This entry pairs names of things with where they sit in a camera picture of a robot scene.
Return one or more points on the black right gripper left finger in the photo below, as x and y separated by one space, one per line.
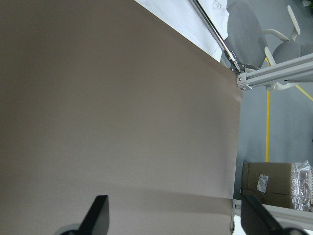
96 221

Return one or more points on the aluminium frame post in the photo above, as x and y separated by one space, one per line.
295 71

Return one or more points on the grey office chair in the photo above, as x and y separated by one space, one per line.
257 48

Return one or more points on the silver metal rod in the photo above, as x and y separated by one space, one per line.
218 38

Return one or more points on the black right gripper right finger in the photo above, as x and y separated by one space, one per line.
256 219

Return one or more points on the cardboard box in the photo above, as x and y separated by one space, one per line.
270 183

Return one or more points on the clear plastic wrap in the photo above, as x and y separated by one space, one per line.
302 186

